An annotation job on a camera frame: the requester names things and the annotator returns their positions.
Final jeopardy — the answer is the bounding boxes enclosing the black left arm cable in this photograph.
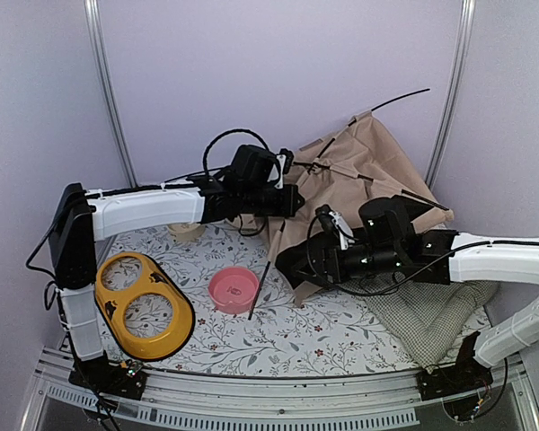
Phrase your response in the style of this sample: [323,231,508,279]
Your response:
[163,128,281,185]

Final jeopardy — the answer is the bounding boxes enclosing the cream pet bowl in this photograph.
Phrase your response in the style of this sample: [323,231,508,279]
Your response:
[167,224,205,242]

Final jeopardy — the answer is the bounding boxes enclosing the aluminium frame post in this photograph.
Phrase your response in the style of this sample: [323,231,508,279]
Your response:
[84,0,138,187]
[425,0,476,189]

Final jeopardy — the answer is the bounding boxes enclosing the aluminium front rail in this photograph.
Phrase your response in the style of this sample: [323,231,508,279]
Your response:
[20,348,539,430]

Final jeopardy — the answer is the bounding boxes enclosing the beige fabric pet tent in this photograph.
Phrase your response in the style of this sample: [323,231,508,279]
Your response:
[261,111,454,306]

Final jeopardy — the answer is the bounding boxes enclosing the right aluminium frame post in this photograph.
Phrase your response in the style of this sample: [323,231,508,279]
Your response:
[425,0,476,189]

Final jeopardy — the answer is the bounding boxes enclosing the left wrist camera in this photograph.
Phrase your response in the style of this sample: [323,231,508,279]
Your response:
[269,148,294,189]

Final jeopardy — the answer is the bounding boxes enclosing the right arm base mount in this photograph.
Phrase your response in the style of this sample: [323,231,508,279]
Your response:
[415,331,493,422]

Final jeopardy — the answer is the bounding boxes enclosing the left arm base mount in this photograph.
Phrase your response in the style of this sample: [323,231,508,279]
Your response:
[68,354,147,400]

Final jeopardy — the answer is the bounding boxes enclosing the left aluminium frame post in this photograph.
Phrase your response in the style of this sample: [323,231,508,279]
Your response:
[84,0,138,187]

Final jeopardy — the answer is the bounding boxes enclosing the green checkered pet cushion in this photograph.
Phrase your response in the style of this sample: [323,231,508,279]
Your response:
[338,281,499,373]

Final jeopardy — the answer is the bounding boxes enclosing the yellow double bowl holder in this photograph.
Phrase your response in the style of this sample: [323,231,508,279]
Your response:
[95,252,196,362]

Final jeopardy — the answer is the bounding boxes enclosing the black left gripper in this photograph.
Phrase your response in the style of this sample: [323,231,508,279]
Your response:
[243,183,305,217]

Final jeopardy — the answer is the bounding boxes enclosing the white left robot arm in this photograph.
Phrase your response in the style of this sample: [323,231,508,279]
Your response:
[48,145,304,390]

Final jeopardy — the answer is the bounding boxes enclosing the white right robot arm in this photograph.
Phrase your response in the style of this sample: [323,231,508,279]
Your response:
[276,196,539,391]

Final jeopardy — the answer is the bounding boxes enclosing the pink pet bowl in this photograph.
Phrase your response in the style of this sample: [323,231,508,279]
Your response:
[208,267,259,315]

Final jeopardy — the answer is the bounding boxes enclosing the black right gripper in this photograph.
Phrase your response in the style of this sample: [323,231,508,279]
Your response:
[290,244,402,289]

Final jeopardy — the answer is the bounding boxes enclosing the floral white table mat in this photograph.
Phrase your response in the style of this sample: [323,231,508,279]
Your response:
[75,219,490,377]

